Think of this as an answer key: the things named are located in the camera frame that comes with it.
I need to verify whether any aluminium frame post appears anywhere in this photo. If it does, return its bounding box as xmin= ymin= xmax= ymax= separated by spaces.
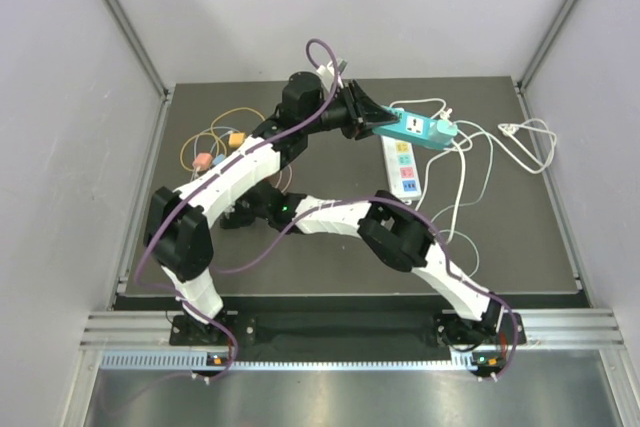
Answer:
xmin=515 ymin=0 xmax=581 ymax=94
xmin=102 ymin=0 xmax=170 ymax=99

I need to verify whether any yellow usb charger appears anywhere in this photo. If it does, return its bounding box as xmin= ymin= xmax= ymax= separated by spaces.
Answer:
xmin=228 ymin=132 xmax=246 ymax=149

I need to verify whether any pink usb charger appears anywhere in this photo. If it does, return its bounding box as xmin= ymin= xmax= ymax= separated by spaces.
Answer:
xmin=192 ymin=152 xmax=213 ymax=172

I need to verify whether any grey slotted cable duct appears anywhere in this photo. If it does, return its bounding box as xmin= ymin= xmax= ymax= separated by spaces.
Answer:
xmin=99 ymin=345 xmax=484 ymax=372

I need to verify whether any light blue charging cable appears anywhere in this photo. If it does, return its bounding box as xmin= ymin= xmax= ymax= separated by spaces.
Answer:
xmin=199 ymin=126 xmax=236 ymax=158

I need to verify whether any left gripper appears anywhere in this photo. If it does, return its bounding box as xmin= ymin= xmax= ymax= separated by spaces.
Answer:
xmin=301 ymin=78 xmax=397 ymax=139

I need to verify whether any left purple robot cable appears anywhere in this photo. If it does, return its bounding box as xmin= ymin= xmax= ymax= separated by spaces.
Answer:
xmin=134 ymin=39 xmax=346 ymax=384

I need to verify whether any pink charging cable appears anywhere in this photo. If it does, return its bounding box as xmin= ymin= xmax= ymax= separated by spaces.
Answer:
xmin=189 ymin=161 xmax=294 ymax=196

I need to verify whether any right aluminium frame post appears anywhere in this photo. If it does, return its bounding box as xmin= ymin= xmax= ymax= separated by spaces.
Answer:
xmin=515 ymin=0 xmax=581 ymax=94

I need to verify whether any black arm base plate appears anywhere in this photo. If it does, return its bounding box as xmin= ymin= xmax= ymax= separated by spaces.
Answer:
xmin=168 ymin=309 xmax=526 ymax=348

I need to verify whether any left aluminium frame post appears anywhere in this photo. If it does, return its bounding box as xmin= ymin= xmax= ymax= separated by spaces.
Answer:
xmin=102 ymin=0 xmax=170 ymax=99

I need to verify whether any teal power strip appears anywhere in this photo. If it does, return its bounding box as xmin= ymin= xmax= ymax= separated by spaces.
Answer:
xmin=373 ymin=108 xmax=442 ymax=150

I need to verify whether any teal usb charger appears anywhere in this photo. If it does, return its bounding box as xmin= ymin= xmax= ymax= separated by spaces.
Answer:
xmin=429 ymin=120 xmax=458 ymax=150

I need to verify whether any yellow charging cable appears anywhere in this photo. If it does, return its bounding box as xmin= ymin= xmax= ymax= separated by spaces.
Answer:
xmin=179 ymin=106 xmax=269 ymax=172

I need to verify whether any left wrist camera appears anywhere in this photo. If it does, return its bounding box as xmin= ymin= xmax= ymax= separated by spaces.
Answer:
xmin=316 ymin=58 xmax=348 ymax=91

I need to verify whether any white power strip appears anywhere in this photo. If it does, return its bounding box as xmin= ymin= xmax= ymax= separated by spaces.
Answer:
xmin=380 ymin=136 xmax=422 ymax=204

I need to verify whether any white teal strip cord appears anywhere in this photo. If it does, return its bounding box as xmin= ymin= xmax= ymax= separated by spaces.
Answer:
xmin=414 ymin=139 xmax=474 ymax=243

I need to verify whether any aluminium front rail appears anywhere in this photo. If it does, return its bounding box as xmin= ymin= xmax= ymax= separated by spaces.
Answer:
xmin=80 ymin=308 xmax=624 ymax=350

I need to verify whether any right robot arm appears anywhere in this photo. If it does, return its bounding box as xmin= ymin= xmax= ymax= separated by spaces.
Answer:
xmin=220 ymin=182 xmax=505 ymax=347

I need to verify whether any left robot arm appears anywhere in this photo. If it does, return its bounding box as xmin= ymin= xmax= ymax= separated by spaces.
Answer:
xmin=143 ymin=72 xmax=399 ymax=344

